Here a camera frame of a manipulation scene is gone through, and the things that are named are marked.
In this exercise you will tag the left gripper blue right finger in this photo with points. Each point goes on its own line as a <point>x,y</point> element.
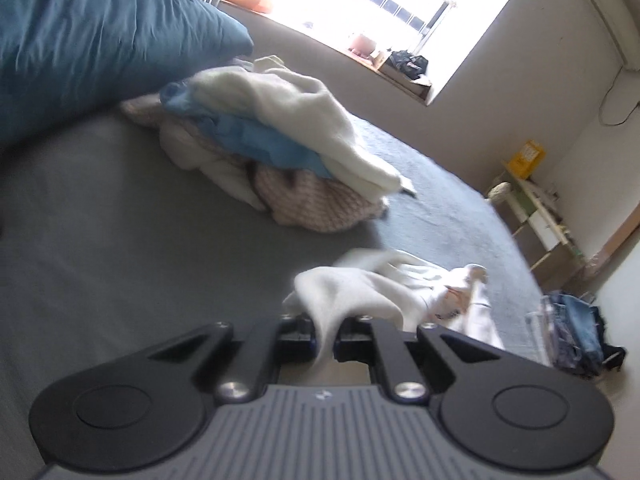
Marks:
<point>353,341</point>

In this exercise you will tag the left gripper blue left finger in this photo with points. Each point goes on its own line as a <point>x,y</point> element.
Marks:
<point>297,335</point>

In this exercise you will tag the white bear print sweatshirt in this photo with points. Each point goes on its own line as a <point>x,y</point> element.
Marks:
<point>396,286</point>

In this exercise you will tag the dark clothes on windowsill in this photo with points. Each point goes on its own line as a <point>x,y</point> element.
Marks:
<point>409,71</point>

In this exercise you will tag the light blue garment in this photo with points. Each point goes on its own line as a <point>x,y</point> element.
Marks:
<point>242,136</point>

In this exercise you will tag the white yarn ball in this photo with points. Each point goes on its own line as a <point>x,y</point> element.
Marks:
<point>498,193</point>

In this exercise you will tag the grey bed sheet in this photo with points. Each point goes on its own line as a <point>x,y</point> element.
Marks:
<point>108,247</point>

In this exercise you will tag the stack of folded jeans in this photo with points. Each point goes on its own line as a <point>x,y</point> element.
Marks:
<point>571,336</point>

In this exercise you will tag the white and green desk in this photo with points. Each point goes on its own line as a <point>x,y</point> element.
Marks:
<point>545,243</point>

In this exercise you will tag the yellow box on desk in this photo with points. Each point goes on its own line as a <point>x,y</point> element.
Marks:
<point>524,162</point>

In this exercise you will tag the cream fleece garment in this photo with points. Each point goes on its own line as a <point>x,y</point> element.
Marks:
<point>304,110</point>

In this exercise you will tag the pink pot on windowsill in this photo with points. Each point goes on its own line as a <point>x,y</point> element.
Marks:
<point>363,47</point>

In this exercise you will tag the orange object on windowsill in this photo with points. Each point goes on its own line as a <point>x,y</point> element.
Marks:
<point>258,6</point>

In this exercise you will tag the blue duvet roll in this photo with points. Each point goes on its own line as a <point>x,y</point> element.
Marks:
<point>61,59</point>

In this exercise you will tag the cardboard panel against wall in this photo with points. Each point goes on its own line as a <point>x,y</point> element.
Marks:
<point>614,243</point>

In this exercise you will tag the wall air conditioner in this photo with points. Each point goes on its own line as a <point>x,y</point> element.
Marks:
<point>620,19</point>

